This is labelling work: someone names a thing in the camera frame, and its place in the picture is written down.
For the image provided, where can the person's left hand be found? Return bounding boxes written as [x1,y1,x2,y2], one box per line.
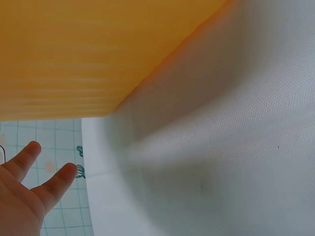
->
[0,141,78,236]

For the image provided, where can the orange ribbed plastic container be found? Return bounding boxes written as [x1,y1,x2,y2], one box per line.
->
[0,0,233,122]

